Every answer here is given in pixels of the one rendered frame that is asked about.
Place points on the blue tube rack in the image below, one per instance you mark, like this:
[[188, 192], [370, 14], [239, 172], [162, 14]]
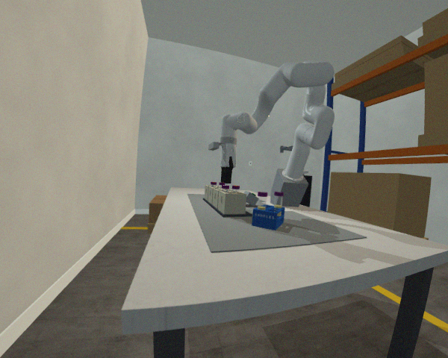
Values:
[[267, 219]]

